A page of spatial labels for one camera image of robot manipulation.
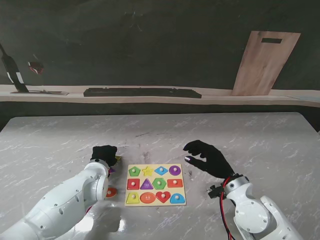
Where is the thin flat serving board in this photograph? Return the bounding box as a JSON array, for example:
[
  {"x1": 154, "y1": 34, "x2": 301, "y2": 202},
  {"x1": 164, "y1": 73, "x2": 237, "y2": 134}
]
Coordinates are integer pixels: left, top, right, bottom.
[{"x1": 9, "y1": 90, "x2": 70, "y2": 97}]

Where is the red wine glass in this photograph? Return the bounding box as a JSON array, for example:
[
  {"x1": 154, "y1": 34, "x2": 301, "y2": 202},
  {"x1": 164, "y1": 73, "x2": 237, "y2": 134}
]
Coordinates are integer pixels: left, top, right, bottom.
[{"x1": 26, "y1": 52, "x2": 55, "y2": 95}]

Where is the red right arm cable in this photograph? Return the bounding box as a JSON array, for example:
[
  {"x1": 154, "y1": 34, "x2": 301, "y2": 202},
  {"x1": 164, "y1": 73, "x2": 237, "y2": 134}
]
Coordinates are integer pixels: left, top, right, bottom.
[{"x1": 219, "y1": 176, "x2": 235, "y2": 240}]

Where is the purple circle puzzle piece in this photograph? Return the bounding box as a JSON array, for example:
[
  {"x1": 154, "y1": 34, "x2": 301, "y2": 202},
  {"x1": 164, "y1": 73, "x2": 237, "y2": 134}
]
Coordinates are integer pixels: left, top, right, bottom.
[{"x1": 168, "y1": 164, "x2": 182, "y2": 176}]

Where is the long black tray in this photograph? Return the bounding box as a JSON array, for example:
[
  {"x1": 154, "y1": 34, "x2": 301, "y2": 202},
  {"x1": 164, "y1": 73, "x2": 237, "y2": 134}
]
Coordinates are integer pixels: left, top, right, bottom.
[{"x1": 83, "y1": 87, "x2": 203, "y2": 99}]

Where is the dark wine bottle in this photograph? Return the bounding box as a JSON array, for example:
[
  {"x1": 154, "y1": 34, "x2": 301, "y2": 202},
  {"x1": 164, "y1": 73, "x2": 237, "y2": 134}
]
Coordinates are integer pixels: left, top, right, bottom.
[{"x1": 0, "y1": 42, "x2": 30, "y2": 93}]

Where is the green hexagon puzzle piece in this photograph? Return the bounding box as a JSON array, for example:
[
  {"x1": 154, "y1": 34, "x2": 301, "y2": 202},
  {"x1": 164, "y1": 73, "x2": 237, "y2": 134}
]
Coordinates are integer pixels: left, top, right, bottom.
[{"x1": 152, "y1": 177, "x2": 167, "y2": 190}]

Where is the light wooden shelf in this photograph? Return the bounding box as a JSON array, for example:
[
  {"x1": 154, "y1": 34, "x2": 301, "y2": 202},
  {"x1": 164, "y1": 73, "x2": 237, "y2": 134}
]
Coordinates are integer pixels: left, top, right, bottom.
[{"x1": 0, "y1": 84, "x2": 320, "y2": 109}]

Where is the orange oval puzzle piece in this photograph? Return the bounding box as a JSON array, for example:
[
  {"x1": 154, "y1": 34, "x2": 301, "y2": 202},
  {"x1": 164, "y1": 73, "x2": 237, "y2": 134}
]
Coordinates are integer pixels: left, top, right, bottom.
[{"x1": 104, "y1": 187, "x2": 118, "y2": 198}]

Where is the wooden cutting board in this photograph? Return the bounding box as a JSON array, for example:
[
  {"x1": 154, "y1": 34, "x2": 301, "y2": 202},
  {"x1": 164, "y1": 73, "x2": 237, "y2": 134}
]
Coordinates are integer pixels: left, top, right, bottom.
[{"x1": 230, "y1": 30, "x2": 302, "y2": 97}]

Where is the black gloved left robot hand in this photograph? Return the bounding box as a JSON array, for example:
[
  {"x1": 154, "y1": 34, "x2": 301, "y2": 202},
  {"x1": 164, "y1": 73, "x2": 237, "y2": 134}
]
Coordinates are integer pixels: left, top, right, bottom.
[{"x1": 90, "y1": 145, "x2": 118, "y2": 168}]

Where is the blue diamond puzzle piece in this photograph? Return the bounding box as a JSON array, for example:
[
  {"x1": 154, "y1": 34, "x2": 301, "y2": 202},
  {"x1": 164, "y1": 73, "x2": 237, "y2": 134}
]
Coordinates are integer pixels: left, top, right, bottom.
[{"x1": 154, "y1": 165, "x2": 168, "y2": 176}]

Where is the blue semicircle puzzle piece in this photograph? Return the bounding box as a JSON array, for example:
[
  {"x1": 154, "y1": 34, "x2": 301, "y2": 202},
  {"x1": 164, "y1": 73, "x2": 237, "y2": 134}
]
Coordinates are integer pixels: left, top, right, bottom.
[{"x1": 169, "y1": 192, "x2": 186, "y2": 204}]

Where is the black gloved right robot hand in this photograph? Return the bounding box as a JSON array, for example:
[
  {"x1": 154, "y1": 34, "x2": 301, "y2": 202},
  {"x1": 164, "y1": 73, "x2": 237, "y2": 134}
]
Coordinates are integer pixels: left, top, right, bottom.
[{"x1": 182, "y1": 139, "x2": 236, "y2": 180}]

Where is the red heart puzzle piece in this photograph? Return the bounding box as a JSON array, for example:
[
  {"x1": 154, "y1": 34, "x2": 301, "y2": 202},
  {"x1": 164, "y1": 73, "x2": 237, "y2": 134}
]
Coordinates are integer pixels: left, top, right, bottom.
[{"x1": 155, "y1": 190, "x2": 172, "y2": 203}]

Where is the yellow wooden shape puzzle board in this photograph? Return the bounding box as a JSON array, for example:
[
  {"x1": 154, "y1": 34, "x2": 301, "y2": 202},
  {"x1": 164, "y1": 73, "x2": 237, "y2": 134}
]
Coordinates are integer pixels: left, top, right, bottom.
[{"x1": 124, "y1": 163, "x2": 187, "y2": 207}]

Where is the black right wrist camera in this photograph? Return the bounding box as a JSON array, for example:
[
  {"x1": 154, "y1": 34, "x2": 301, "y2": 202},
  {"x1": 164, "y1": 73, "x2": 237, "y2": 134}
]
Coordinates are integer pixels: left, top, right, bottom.
[{"x1": 207, "y1": 184, "x2": 223, "y2": 200}]

